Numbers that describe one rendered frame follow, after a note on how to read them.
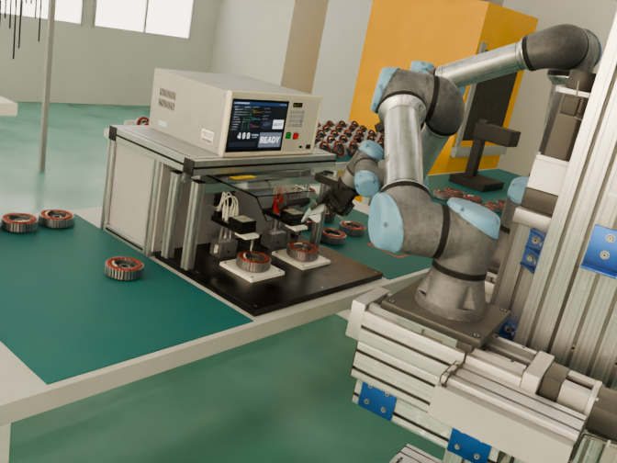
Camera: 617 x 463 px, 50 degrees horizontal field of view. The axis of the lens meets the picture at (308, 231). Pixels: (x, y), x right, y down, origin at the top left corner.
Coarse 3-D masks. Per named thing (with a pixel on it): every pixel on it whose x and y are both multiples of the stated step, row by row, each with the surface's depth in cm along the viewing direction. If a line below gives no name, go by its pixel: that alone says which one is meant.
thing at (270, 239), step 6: (276, 228) 242; (264, 234) 237; (270, 234) 235; (276, 234) 236; (282, 234) 239; (264, 240) 237; (270, 240) 235; (276, 240) 237; (282, 240) 240; (270, 246) 236; (276, 246) 239
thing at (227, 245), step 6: (216, 240) 218; (222, 240) 219; (228, 240) 220; (234, 240) 221; (210, 246) 220; (222, 246) 217; (228, 246) 219; (234, 246) 221; (210, 252) 220; (222, 252) 218; (228, 252) 220; (234, 252) 222
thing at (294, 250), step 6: (288, 246) 228; (294, 246) 229; (300, 246) 233; (306, 246) 233; (312, 246) 232; (288, 252) 228; (294, 252) 226; (300, 252) 226; (306, 252) 226; (312, 252) 227; (318, 252) 229; (300, 258) 226; (306, 258) 226; (312, 258) 227
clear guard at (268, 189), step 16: (208, 176) 200; (224, 176) 202; (256, 176) 210; (272, 176) 214; (256, 192) 192; (272, 192) 195; (288, 192) 199; (304, 192) 203; (272, 208) 190; (288, 208) 195; (304, 208) 200
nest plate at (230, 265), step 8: (224, 264) 211; (232, 264) 212; (232, 272) 208; (240, 272) 207; (248, 272) 208; (264, 272) 210; (272, 272) 212; (280, 272) 213; (248, 280) 204; (256, 280) 205
